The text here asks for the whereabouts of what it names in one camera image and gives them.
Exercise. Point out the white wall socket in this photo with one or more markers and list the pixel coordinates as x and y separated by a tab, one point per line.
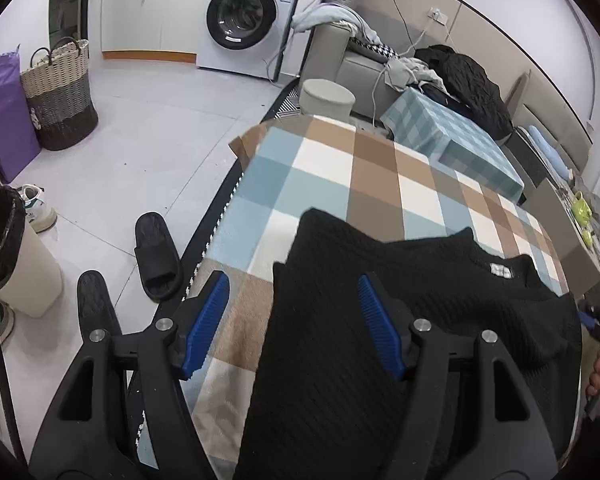
437	15

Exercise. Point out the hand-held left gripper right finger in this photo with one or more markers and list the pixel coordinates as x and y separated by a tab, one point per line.
377	330

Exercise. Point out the white kitchen base cabinet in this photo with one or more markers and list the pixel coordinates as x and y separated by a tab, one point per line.
130	20

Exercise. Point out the white clothes pile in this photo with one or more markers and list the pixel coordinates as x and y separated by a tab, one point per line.
410	70

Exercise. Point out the grey round stool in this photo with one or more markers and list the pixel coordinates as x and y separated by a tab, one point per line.
325	100

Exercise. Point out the grey sofa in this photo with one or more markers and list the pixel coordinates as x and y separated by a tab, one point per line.
330	55

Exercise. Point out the black puffer jacket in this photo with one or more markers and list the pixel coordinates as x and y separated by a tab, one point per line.
465	85

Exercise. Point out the black slipper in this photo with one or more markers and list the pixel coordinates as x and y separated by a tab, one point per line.
95	300
157	255

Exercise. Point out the white trash bin black liner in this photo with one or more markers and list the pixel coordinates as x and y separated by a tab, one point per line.
30	270

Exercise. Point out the light blue blanket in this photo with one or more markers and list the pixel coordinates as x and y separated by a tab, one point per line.
325	15

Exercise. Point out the green toy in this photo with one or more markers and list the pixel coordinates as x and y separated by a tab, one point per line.
582	210

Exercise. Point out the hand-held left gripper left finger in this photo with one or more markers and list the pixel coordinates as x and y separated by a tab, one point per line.
205	325

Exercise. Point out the houndstooth pillow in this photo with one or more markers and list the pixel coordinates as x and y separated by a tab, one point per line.
375	49

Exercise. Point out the purple bag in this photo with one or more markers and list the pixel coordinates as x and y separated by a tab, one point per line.
5	120

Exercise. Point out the beige side table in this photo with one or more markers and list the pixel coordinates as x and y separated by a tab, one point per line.
555	230

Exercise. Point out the brown blue checked table cloth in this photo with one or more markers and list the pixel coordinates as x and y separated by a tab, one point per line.
320	170

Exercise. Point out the black knit sweater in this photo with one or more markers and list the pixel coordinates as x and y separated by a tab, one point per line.
330	385

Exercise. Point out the teal checkered small table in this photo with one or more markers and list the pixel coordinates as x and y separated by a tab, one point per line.
440	130

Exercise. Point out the black white patterned rug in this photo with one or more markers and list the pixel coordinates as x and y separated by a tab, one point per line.
220	195

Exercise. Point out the woven laundry basket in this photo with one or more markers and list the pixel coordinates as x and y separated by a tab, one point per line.
60	105

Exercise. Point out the light blue pillow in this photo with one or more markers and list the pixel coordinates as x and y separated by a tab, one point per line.
550	152

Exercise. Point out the white washing machine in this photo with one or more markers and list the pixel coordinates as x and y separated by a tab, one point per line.
215	55

